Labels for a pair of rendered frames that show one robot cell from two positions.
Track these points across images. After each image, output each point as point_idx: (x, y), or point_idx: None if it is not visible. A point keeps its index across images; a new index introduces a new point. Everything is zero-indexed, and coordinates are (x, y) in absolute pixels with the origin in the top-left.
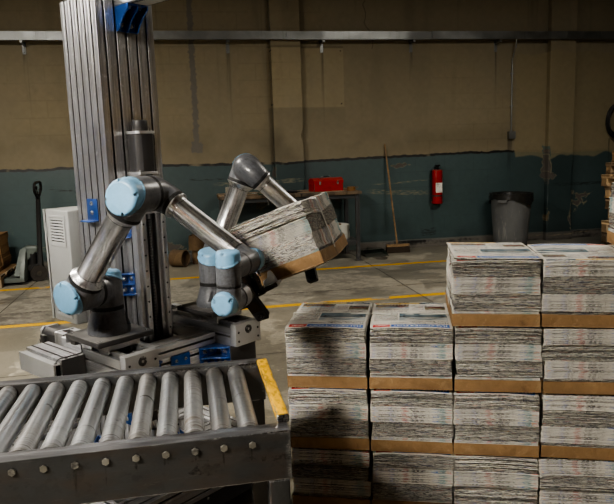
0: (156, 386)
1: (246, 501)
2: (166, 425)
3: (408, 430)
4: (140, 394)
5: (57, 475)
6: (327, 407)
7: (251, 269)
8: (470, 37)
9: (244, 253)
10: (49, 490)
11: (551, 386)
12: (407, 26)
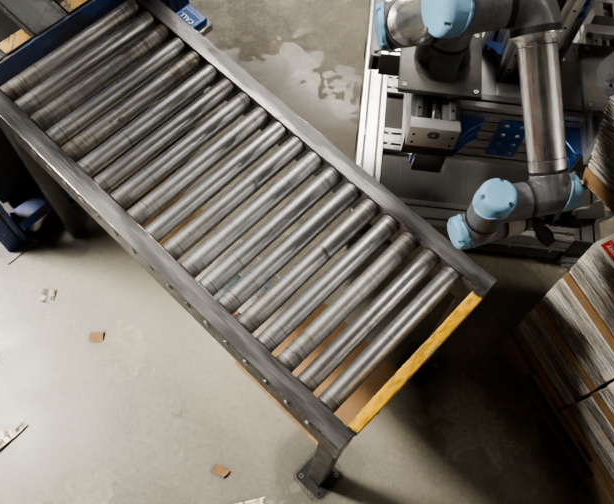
0: (378, 214)
1: (520, 255)
2: (278, 327)
3: None
4: (324, 242)
5: (178, 296)
6: (581, 331)
7: (533, 217)
8: None
9: (536, 196)
10: (174, 295)
11: None
12: None
